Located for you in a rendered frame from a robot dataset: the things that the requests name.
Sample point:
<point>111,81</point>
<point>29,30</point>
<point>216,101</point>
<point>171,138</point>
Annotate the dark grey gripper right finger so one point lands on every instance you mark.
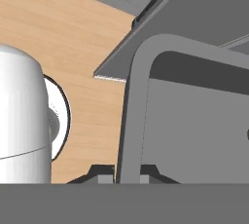
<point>149,173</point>

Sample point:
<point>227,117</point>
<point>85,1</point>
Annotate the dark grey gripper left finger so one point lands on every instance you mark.
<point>100,172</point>

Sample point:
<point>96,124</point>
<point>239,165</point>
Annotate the grey freezer door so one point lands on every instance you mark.
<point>201,7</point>

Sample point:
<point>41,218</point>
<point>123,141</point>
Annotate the grey fridge door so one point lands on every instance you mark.
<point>194,137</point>

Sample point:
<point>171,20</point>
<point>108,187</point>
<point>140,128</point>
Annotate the white disc with black rim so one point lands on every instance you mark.
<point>61,111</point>

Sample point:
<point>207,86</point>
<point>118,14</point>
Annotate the white rounded cylinder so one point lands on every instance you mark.
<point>22,114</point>

